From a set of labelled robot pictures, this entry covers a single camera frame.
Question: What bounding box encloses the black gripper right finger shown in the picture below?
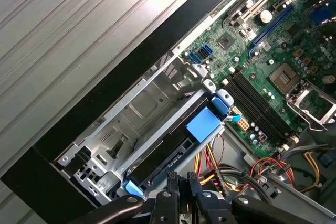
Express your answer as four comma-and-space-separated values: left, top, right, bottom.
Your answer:
186, 171, 316, 224

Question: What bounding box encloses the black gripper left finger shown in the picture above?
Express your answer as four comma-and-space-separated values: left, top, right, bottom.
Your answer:
67, 170, 181, 224

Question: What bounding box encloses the red yellow disk power wire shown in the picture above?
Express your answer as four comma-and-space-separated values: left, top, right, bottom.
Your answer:
193, 134, 226, 195

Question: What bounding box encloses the hard disk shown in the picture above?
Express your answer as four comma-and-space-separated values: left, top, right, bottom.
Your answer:
123, 90, 234, 198

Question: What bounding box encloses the metal disk bay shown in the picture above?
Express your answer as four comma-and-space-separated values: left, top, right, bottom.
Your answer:
51, 56, 234, 206

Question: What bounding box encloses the black RAM slot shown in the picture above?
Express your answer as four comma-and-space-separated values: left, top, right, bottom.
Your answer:
225, 75, 291, 145
232, 69, 298, 138
222, 78, 288, 148
229, 72, 295, 142

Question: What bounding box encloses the metal socket cover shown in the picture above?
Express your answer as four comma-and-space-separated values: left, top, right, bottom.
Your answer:
286, 81, 336, 128

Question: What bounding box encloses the black open PC case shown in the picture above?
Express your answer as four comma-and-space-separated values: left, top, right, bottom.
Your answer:
0, 0, 336, 224

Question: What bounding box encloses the CPU socket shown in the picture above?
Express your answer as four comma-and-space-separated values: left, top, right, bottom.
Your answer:
269, 62, 301, 95

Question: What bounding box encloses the green motherboard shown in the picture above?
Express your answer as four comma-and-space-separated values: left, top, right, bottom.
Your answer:
178, 0, 336, 162

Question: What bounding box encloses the blue expansion slot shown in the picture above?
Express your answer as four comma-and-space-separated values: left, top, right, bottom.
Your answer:
250, 5, 295, 58

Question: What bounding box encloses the round coin battery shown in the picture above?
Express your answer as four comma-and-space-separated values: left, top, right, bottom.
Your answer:
259, 10, 272, 23

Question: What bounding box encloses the beige expansion slot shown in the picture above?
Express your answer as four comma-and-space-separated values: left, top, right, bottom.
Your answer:
241, 0, 284, 24

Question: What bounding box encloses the short black expansion slot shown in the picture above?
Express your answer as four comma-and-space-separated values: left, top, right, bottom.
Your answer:
271, 0, 288, 11

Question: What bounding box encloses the coloured power wire bundle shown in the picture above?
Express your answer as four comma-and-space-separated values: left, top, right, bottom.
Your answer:
217, 140, 336, 201

